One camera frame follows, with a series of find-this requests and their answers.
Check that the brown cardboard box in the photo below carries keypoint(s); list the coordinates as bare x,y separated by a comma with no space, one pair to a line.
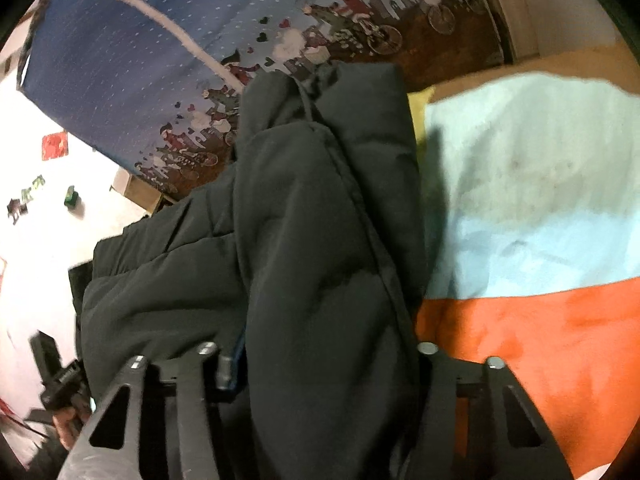
137,190

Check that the red wall sticker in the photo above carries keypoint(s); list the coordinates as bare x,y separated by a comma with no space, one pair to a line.
55,145

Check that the striped blue orange blanket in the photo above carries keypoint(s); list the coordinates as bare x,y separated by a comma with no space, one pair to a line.
525,210

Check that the person's left hand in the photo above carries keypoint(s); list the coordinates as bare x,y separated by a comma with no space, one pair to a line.
70,430

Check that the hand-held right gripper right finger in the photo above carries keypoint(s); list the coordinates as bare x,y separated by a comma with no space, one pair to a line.
440,385

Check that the printed blue wall cloth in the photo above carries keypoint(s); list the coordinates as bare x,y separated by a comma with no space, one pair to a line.
150,60

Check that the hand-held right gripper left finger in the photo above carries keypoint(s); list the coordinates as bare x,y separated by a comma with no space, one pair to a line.
227,372

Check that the black puffer jacket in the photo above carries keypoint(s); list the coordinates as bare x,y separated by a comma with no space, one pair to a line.
310,260

